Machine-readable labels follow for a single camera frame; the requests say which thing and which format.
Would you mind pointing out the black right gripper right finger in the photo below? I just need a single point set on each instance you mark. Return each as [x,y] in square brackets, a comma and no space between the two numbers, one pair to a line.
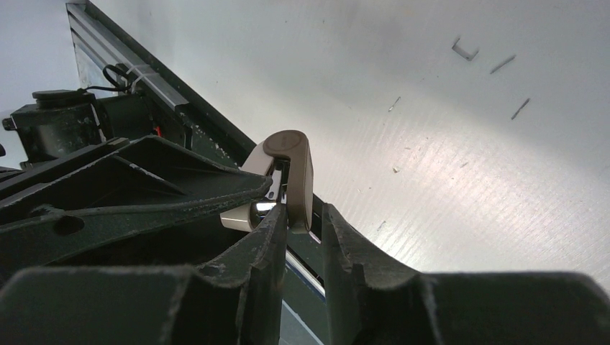
[373,298]

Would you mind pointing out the front aluminium rail assembly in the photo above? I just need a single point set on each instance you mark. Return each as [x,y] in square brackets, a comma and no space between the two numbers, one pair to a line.
[98,41]

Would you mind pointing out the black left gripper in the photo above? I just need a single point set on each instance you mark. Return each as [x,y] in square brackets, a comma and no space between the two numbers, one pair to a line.
[108,192]

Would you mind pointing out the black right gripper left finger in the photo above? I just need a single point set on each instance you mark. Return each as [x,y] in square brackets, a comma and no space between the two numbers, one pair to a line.
[235,298]

